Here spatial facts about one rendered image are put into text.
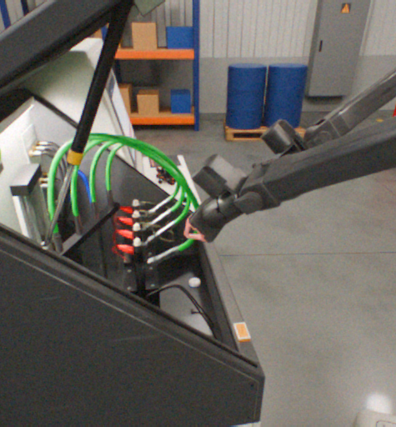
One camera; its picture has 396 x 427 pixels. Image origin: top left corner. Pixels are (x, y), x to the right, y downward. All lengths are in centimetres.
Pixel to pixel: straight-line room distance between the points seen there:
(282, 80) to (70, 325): 525
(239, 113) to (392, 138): 518
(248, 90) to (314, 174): 504
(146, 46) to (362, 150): 569
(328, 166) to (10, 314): 54
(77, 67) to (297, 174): 81
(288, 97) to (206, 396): 515
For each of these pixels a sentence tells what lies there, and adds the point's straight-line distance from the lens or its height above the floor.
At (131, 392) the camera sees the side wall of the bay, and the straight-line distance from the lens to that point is 81.
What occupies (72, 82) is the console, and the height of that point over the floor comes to 146.
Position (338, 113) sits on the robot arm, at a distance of 92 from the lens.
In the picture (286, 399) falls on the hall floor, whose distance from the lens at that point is 201.
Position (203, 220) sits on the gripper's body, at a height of 127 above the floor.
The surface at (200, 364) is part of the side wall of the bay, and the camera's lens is 77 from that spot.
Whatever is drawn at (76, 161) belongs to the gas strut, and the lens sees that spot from 53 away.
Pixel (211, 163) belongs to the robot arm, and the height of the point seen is 141.
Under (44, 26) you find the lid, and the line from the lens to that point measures 46.
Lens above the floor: 163
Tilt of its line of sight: 29 degrees down
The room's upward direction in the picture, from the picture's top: straight up
